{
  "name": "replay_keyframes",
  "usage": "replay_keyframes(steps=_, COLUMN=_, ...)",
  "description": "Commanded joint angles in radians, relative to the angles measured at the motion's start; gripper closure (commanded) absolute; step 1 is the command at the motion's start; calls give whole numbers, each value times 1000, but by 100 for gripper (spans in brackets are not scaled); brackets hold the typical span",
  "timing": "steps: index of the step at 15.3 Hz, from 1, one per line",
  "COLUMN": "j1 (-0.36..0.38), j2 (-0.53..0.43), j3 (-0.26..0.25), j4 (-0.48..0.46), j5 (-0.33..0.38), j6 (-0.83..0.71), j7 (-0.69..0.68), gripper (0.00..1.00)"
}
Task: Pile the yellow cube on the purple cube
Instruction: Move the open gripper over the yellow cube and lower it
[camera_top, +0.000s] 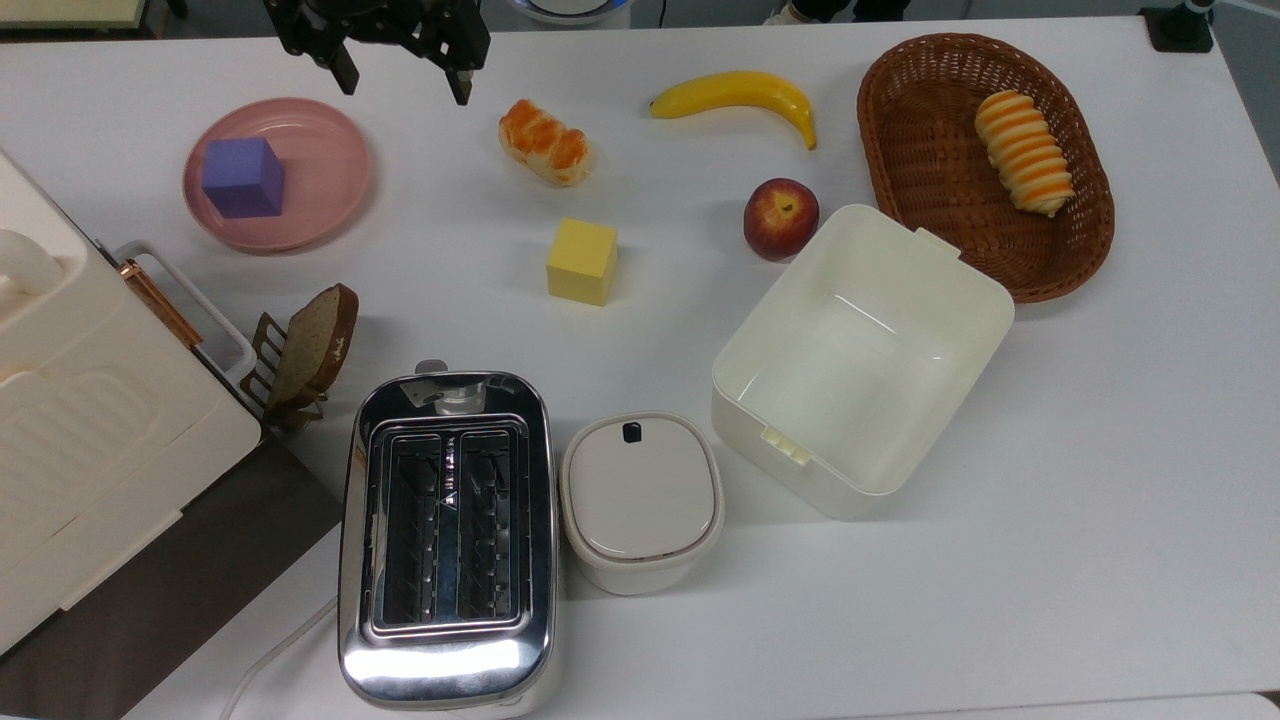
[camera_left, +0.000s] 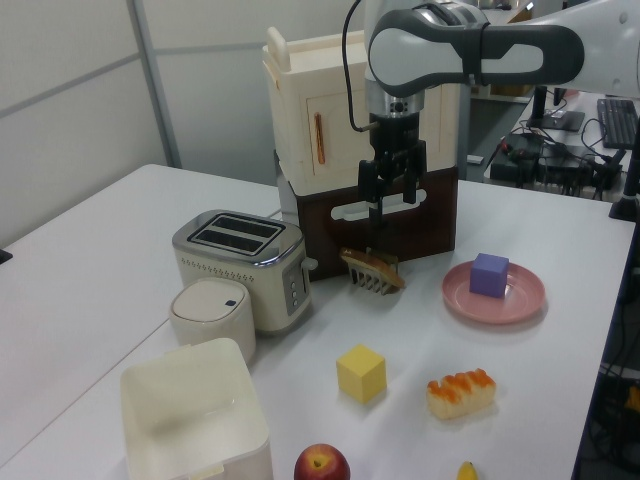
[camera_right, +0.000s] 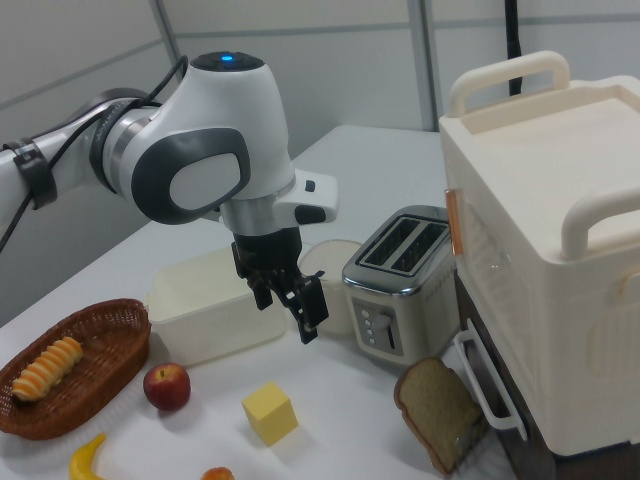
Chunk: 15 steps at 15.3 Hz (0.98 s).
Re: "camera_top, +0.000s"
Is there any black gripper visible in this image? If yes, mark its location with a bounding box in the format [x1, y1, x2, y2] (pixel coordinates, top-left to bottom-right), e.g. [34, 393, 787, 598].
[265, 0, 492, 106]

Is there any purple cube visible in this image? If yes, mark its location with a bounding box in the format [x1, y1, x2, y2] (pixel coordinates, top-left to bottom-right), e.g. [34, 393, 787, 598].
[202, 137, 287, 220]

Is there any yellow cube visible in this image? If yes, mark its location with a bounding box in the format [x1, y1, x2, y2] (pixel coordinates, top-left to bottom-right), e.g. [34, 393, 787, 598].
[546, 218, 619, 308]

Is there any pink round plate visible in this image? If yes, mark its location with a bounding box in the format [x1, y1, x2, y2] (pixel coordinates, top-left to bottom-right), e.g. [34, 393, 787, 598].
[182, 97, 374, 254]

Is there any orange glazed bread roll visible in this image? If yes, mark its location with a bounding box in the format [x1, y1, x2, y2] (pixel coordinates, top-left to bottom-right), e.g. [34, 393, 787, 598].
[498, 98, 596, 188]

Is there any brown toast slice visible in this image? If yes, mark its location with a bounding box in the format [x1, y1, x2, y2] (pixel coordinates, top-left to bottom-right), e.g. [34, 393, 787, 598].
[268, 284, 360, 409]

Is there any yellow banana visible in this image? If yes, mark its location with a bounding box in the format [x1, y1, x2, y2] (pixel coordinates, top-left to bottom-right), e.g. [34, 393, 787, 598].
[650, 70, 818, 151]

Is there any red apple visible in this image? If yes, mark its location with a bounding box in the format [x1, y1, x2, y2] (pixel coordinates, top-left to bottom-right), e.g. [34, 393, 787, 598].
[743, 178, 821, 263]

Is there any small cream lidded container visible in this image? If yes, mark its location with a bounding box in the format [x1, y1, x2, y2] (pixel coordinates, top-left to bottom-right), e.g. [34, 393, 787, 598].
[558, 410, 726, 598]

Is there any brown wicker basket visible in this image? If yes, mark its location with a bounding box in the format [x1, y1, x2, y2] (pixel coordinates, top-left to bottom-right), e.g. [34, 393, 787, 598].
[857, 33, 1116, 304]

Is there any open cream plastic box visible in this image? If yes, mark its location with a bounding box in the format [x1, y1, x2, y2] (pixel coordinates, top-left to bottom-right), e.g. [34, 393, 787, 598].
[710, 203, 1017, 522]

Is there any dark brown mat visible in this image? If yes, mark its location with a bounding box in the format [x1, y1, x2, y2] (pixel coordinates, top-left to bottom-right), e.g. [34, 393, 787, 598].
[0, 425, 346, 720]

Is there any chrome two-slot toaster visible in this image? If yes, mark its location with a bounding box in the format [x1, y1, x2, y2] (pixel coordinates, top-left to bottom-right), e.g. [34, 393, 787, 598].
[337, 360, 559, 713]

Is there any orange striped spiral bread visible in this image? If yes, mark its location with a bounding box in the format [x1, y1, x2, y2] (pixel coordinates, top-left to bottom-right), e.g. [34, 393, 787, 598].
[975, 90, 1076, 218]

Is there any bronze wire toast rack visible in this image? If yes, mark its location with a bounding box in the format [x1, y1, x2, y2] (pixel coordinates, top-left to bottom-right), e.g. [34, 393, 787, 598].
[240, 312, 329, 433]

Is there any copper appliance handle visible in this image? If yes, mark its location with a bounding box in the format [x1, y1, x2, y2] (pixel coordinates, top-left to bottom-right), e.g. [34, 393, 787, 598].
[120, 258, 204, 349]

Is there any large cream handled appliance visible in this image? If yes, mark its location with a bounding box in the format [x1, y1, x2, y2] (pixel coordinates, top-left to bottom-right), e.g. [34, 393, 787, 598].
[0, 150, 263, 656]

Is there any white toaster cable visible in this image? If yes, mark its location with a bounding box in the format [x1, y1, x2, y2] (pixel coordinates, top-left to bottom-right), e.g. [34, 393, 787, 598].
[218, 597, 341, 720]

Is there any black camera stand base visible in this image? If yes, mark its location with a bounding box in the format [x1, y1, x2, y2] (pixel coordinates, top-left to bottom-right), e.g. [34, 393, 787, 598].
[1140, 0, 1217, 54]

